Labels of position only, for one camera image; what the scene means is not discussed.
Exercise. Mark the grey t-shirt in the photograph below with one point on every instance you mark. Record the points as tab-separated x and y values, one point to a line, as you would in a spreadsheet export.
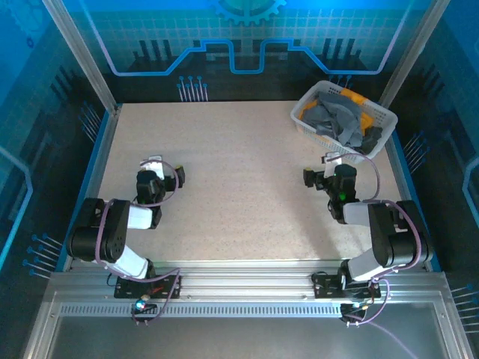
346	119
316	121

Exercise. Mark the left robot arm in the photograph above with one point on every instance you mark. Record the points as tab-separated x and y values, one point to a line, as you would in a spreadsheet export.
112	233

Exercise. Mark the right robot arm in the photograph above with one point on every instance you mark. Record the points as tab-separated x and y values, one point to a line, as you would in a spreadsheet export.
393	239

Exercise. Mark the black t-shirt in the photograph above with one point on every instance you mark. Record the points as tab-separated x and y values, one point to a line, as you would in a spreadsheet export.
372	140

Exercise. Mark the blue table edge strip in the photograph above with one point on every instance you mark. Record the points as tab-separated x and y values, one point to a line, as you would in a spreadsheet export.
91	179

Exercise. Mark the white plastic laundry basket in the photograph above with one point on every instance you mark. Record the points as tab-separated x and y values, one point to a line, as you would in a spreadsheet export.
381	119

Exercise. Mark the slotted metal strip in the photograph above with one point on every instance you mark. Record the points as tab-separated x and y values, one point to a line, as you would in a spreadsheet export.
224	310

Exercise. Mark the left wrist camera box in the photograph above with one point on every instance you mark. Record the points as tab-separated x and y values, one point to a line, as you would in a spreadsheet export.
153	166

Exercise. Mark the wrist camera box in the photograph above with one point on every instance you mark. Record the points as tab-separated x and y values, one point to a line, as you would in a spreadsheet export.
332	161
153	166

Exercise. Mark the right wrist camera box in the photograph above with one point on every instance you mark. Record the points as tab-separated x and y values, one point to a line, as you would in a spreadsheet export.
332	161

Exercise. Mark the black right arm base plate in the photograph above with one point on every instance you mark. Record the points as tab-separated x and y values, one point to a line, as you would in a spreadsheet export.
325	286

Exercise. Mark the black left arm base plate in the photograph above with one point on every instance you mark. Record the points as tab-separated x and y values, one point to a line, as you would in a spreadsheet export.
127	289

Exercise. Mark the aluminium base frame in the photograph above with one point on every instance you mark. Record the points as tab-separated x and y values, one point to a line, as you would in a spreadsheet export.
243	276

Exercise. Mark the aluminium frame post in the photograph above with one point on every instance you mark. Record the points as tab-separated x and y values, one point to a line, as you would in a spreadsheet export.
411	48
82	56

